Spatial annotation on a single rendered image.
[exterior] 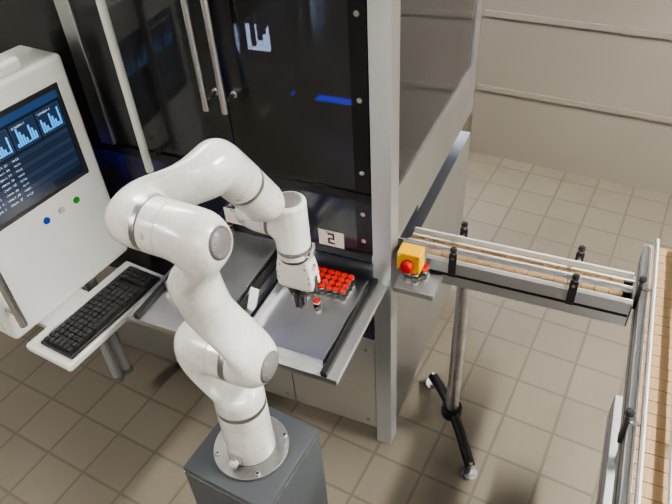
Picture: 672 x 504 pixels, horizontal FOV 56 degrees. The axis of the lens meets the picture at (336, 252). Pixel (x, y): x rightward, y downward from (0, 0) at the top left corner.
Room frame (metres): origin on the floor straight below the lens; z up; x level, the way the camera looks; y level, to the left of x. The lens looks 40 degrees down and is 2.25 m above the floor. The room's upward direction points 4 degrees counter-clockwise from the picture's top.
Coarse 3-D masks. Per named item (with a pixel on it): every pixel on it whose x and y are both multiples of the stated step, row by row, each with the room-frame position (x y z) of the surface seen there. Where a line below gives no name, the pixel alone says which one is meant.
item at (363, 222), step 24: (360, 0) 1.47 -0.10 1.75; (360, 24) 1.47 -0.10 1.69; (360, 48) 1.47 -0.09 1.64; (360, 72) 1.47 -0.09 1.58; (360, 96) 1.47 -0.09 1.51; (360, 120) 1.47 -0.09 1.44; (360, 144) 1.47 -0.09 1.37; (360, 168) 1.47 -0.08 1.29; (360, 216) 1.47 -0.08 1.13; (360, 240) 1.47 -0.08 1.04
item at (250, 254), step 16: (240, 240) 1.71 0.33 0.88; (256, 240) 1.71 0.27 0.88; (272, 240) 1.70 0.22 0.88; (240, 256) 1.63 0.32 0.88; (256, 256) 1.62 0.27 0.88; (272, 256) 1.59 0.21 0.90; (224, 272) 1.55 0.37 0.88; (240, 272) 1.55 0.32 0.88; (256, 272) 1.54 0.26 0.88; (240, 288) 1.47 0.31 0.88
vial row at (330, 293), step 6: (324, 288) 1.40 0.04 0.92; (330, 288) 1.39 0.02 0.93; (336, 288) 1.39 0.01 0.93; (342, 288) 1.39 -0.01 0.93; (318, 294) 1.41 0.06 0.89; (324, 294) 1.40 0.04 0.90; (330, 294) 1.39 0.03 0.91; (336, 294) 1.38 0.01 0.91; (342, 294) 1.37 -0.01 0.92; (336, 300) 1.38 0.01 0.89; (342, 300) 1.37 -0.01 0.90
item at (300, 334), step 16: (272, 304) 1.39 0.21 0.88; (288, 304) 1.38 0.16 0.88; (336, 304) 1.37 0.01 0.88; (352, 304) 1.36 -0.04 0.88; (256, 320) 1.31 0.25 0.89; (272, 320) 1.32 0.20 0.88; (288, 320) 1.31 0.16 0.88; (304, 320) 1.31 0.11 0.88; (320, 320) 1.31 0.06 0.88; (336, 320) 1.30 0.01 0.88; (272, 336) 1.26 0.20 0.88; (288, 336) 1.25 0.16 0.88; (304, 336) 1.25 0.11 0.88; (320, 336) 1.24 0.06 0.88; (336, 336) 1.21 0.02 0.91; (288, 352) 1.17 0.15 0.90; (304, 352) 1.19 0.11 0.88; (320, 352) 1.18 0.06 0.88
